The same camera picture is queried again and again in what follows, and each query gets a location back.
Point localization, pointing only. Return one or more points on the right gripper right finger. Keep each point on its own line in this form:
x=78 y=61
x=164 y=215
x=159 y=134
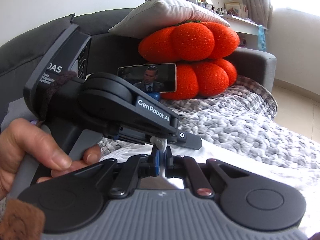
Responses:
x=187 y=169

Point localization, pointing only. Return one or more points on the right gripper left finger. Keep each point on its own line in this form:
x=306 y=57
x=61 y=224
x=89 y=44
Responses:
x=132 y=171

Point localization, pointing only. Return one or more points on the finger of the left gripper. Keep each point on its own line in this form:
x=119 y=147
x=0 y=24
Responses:
x=129 y=135
x=185 y=140

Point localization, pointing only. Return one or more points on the person's left hand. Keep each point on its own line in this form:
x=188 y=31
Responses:
x=22 y=137

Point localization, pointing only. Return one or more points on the grey folded cloth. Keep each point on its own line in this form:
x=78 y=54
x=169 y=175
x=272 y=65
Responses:
x=17 y=109

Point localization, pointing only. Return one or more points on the blue phone stand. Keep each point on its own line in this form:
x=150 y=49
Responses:
x=153 y=96

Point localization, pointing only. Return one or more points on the grey checked quilt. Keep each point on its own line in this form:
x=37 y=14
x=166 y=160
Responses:
x=241 y=120

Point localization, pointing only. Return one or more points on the smartphone on stand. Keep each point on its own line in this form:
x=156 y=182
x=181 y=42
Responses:
x=156 y=78

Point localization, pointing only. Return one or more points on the orange flower cushion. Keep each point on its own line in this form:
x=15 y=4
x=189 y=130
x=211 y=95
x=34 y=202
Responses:
x=199 y=51

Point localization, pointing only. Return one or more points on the white pillow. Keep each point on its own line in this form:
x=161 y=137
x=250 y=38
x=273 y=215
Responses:
x=154 y=15

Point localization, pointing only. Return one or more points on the brown sleeve cuff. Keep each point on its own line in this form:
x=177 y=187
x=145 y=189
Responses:
x=22 y=220

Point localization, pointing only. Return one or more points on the white desk shelf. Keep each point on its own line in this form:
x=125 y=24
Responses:
x=235 y=12

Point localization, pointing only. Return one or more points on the grey curtain left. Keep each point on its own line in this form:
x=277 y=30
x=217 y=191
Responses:
x=259 y=11

